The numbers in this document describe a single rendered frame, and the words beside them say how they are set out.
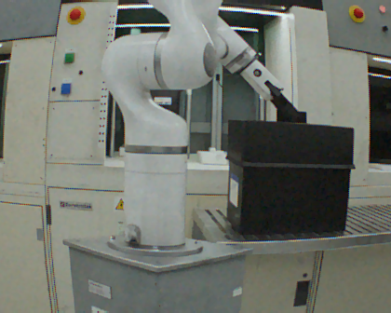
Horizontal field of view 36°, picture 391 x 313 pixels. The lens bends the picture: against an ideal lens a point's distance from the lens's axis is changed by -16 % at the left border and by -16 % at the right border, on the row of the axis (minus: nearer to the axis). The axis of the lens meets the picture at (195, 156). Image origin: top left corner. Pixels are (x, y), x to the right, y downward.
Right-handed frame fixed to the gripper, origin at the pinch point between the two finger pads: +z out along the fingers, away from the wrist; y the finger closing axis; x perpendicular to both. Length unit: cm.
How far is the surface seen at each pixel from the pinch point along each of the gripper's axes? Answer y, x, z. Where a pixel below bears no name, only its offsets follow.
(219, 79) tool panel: 122, -7, -13
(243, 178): -13.1, 19.8, 1.6
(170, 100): 90, 15, -21
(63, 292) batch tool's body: 38, 87, -1
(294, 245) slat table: -23.0, 21.7, 19.3
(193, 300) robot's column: -42, 44, 8
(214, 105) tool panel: 123, 2, -7
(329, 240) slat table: -22.9, 15.2, 25.1
